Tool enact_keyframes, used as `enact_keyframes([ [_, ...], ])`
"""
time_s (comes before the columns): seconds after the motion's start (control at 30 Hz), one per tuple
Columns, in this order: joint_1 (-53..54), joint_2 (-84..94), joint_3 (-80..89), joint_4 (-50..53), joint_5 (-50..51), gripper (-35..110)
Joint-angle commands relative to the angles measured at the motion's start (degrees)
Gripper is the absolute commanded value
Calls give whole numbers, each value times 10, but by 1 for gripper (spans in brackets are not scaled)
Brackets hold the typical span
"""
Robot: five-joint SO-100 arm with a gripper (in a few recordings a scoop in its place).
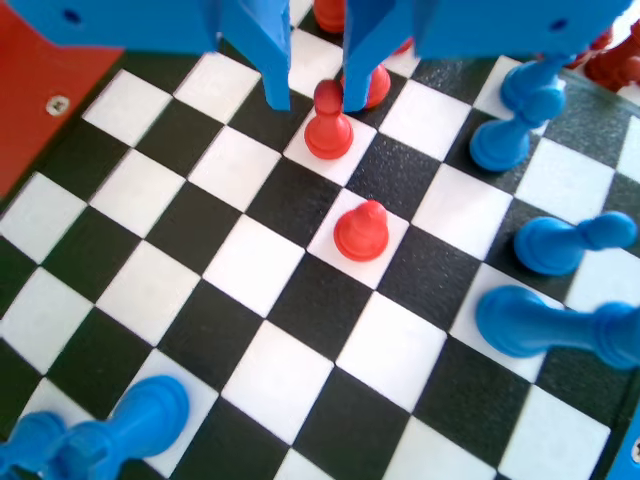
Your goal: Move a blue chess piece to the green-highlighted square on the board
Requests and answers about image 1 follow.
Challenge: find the black and white chessboard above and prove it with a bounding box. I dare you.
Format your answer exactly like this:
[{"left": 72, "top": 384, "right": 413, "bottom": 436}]
[{"left": 0, "top": 0, "right": 640, "bottom": 480}]

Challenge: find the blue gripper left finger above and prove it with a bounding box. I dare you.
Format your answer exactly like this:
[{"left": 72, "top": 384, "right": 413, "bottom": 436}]
[{"left": 219, "top": 0, "right": 293, "bottom": 112}]

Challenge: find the blue tall piece back row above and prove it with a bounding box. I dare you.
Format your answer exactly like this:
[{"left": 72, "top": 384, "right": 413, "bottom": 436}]
[{"left": 474, "top": 284, "right": 640, "bottom": 372}]

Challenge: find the blue chess pawn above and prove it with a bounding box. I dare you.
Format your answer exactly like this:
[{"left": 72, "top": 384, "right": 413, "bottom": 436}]
[
  {"left": 469, "top": 92, "right": 554, "bottom": 174},
  {"left": 501, "top": 52, "right": 576, "bottom": 126},
  {"left": 513, "top": 210, "right": 639, "bottom": 278}
]

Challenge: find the red base plate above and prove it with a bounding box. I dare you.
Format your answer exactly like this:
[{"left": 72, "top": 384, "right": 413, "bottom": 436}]
[{"left": 0, "top": 4, "right": 126, "bottom": 199}]

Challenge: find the red chess rook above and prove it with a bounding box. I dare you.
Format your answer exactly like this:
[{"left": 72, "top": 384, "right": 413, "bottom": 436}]
[{"left": 583, "top": 19, "right": 640, "bottom": 95}]

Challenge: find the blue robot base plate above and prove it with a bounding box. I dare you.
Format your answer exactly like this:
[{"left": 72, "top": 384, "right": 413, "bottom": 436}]
[{"left": 602, "top": 399, "right": 640, "bottom": 480}]

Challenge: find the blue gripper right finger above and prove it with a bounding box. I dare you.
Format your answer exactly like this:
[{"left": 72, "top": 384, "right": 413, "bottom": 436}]
[{"left": 342, "top": 0, "right": 417, "bottom": 113}]

